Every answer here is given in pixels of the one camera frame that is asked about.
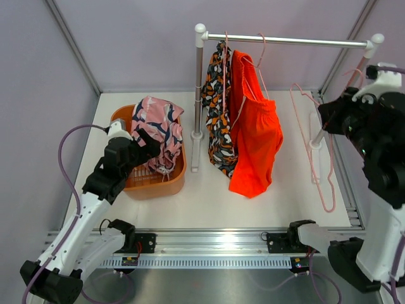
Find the black orange patterned shorts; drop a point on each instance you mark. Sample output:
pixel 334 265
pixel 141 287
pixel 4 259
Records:
pixel 220 146

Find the orange plastic basket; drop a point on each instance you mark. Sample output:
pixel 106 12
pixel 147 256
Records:
pixel 143 184

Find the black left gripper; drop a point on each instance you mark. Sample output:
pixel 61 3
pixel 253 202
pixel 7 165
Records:
pixel 150 150

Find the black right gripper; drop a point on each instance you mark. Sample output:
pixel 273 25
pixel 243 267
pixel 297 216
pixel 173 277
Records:
pixel 332 111

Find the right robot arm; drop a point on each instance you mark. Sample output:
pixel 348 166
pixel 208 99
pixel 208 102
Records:
pixel 376 130

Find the pink hanger under patterned shorts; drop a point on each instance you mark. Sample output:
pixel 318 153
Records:
pixel 224 68

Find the silver clothes rack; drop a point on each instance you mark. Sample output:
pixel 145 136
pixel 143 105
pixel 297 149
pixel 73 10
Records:
pixel 202 35

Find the pink navy patterned shorts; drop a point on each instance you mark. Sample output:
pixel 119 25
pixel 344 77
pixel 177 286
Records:
pixel 159 118

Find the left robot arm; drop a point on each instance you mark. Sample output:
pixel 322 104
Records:
pixel 58 275

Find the pink wire hanger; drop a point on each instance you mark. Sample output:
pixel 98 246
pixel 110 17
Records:
pixel 313 148

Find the pink hanger under orange shorts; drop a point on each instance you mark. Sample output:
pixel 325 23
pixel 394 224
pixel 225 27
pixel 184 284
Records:
pixel 258 64

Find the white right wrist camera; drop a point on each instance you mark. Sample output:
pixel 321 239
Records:
pixel 386 77

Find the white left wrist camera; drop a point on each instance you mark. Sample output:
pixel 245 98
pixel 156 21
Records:
pixel 117 128

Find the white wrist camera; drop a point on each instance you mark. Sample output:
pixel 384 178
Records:
pixel 386 77
pixel 117 128

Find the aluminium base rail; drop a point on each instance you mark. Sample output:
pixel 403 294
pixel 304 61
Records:
pixel 176 249

